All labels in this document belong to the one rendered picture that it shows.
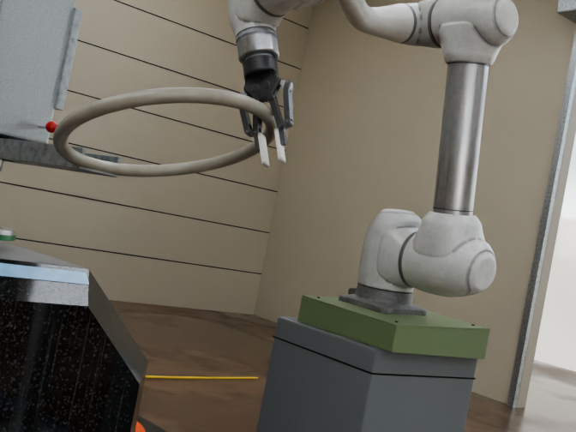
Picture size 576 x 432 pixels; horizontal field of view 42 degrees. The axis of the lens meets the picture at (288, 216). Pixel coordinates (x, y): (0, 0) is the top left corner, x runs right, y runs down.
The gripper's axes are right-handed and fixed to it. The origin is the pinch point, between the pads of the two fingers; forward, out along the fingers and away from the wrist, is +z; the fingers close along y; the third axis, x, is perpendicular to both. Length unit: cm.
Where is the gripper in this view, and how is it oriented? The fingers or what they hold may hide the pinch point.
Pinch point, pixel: (272, 148)
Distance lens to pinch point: 159.7
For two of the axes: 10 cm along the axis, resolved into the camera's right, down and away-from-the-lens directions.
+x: -3.2, -1.9, -9.3
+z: 1.4, 9.6, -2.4
